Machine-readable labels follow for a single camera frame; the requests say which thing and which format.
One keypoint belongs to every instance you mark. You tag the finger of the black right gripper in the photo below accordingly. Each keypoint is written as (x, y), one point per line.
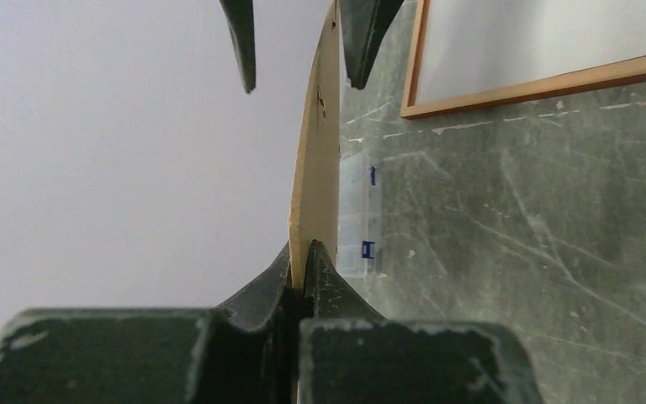
(241, 23)
(364, 25)

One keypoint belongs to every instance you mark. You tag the brown backing board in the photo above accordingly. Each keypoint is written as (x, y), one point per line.
(315, 195)

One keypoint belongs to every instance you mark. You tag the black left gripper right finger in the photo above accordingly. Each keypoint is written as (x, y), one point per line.
(350, 353)

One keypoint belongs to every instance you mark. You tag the sunset photo print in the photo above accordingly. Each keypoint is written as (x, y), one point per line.
(474, 46)

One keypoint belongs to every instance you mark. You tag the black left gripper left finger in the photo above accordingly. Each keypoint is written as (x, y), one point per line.
(236, 352)

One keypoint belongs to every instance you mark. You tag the clear plastic organizer box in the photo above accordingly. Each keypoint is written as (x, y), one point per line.
(359, 236)

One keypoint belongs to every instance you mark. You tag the wooden picture frame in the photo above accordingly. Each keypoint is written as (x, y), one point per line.
(610, 75)

